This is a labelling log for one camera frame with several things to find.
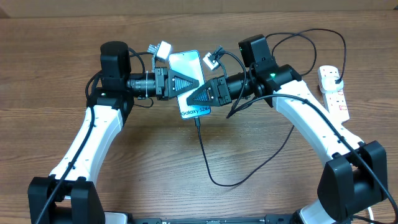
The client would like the white power strip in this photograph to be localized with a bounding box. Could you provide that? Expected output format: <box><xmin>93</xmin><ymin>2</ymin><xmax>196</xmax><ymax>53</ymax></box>
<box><xmin>317</xmin><ymin>65</ymin><xmax>349</xmax><ymax>123</ymax></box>

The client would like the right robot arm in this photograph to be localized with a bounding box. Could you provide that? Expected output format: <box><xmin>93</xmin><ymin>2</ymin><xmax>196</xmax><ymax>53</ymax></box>
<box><xmin>187</xmin><ymin>35</ymin><xmax>392</xmax><ymax>223</ymax></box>

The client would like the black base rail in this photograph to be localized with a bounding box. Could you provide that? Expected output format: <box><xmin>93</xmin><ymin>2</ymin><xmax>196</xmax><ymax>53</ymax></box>
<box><xmin>127</xmin><ymin>214</ymin><xmax>299</xmax><ymax>224</ymax></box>

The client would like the Samsung Galaxy smartphone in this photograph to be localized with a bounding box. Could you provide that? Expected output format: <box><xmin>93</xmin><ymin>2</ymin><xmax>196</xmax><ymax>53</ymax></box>
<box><xmin>169</xmin><ymin>50</ymin><xmax>211</xmax><ymax>119</ymax></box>

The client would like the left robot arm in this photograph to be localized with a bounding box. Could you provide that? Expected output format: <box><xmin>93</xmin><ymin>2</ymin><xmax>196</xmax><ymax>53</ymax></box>
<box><xmin>28</xmin><ymin>41</ymin><xmax>204</xmax><ymax>223</ymax></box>

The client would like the black USB charging cable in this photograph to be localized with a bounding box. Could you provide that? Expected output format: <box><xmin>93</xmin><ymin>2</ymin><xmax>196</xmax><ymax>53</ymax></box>
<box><xmin>194</xmin><ymin>28</ymin><xmax>347</xmax><ymax>187</ymax></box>

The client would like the white USB wall charger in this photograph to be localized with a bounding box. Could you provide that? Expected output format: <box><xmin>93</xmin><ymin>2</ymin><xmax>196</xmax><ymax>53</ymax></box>
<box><xmin>319</xmin><ymin>77</ymin><xmax>344</xmax><ymax>94</ymax></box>

